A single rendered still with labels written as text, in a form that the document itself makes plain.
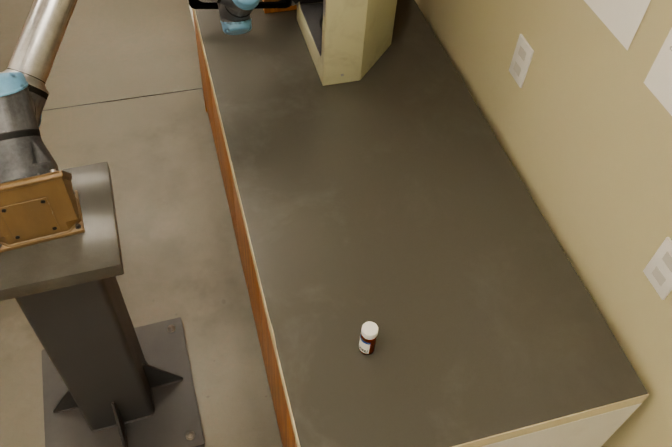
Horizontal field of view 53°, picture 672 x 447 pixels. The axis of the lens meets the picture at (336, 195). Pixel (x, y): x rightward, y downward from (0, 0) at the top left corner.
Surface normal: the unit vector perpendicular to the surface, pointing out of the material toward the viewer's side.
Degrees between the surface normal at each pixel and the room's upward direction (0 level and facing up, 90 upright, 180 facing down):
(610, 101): 90
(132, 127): 0
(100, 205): 0
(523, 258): 0
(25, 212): 90
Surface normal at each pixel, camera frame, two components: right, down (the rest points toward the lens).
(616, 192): -0.96, 0.17
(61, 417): 0.05, -0.65
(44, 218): 0.35, 0.73
